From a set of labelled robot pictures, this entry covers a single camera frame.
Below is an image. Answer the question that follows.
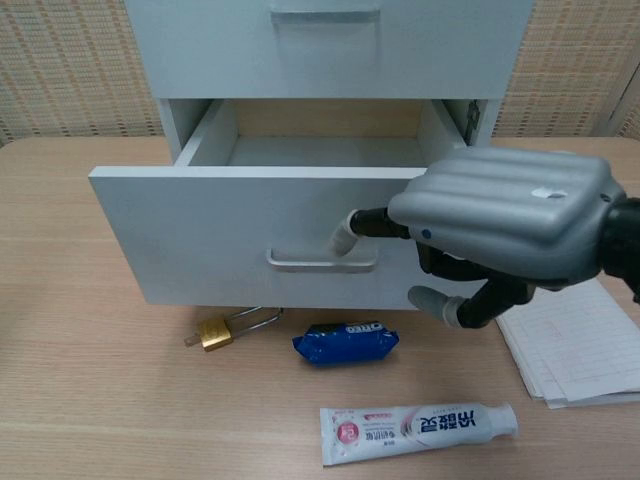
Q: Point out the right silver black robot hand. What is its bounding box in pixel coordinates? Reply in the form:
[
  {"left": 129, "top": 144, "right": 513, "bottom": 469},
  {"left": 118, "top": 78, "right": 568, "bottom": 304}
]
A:
[{"left": 327, "top": 148, "right": 629, "bottom": 330}]

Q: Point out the silver metal drawer handle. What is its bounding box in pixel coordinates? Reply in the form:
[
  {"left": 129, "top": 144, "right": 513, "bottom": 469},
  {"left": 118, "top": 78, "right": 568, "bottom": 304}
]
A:
[{"left": 266, "top": 246, "right": 379, "bottom": 274}]

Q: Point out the grey drawer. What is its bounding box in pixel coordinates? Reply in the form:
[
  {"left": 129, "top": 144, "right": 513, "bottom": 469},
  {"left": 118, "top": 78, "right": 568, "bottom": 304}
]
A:
[{"left": 88, "top": 98, "right": 469, "bottom": 312}]

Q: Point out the large white cabinet drawer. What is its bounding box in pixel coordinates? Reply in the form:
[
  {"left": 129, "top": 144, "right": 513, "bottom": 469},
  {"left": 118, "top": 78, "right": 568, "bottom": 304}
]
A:
[{"left": 122, "top": 0, "right": 536, "bottom": 101}]

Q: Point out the white lined paper notebook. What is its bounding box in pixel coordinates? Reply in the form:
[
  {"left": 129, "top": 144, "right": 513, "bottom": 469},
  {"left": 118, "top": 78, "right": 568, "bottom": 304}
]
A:
[{"left": 495, "top": 277, "right": 640, "bottom": 410}]

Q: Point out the blue Oreo cookie pack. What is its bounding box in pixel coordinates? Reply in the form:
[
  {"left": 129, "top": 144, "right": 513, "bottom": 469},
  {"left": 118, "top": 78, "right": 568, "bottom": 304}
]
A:
[{"left": 291, "top": 321, "right": 401, "bottom": 370}]

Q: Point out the white toothpaste tube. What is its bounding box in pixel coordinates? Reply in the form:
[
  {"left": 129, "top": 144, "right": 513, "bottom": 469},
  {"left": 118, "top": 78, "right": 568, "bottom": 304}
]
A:
[{"left": 319, "top": 401, "right": 520, "bottom": 467}]

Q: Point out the brass long-shackle padlock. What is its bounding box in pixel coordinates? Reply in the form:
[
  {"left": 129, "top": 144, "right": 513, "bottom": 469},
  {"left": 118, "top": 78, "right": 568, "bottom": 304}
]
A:
[{"left": 186, "top": 305, "right": 285, "bottom": 353}]

